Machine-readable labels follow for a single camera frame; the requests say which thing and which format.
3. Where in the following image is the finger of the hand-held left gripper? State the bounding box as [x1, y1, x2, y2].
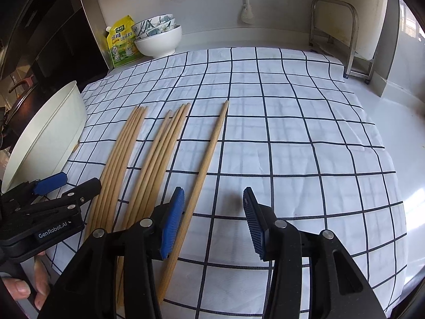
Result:
[16, 177, 102, 222]
[0, 172, 68, 212]

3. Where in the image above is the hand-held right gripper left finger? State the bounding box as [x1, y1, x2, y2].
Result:
[38, 186, 186, 319]

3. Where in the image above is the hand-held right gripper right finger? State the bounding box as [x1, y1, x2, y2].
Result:
[242, 187, 387, 319]

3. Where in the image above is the white plastic basin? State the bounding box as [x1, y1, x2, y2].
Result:
[1, 80, 87, 194]

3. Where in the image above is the row of wooden chopsticks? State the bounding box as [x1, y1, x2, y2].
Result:
[84, 100, 230, 309]

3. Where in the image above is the person's left hand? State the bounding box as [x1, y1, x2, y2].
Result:
[3, 251, 51, 310]

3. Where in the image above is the white checkered cloth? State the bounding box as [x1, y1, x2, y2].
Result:
[43, 47, 408, 319]

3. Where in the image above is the dark wok with lid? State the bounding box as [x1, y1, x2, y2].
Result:
[0, 76, 44, 150]

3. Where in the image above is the yellow green seasoning pouch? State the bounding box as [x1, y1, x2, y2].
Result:
[105, 15, 143, 69]

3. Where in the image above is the black range hood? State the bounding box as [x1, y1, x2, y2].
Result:
[0, 0, 110, 80]

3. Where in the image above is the plain white bowl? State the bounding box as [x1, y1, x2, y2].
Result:
[134, 25, 183, 57]

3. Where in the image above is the floral patterned bowl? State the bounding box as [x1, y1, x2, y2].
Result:
[134, 18, 176, 39]
[131, 14, 174, 34]

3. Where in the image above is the steel cutting board rack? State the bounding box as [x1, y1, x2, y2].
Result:
[309, 0, 379, 84]

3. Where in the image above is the white cutting board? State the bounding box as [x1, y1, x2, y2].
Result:
[354, 0, 389, 60]

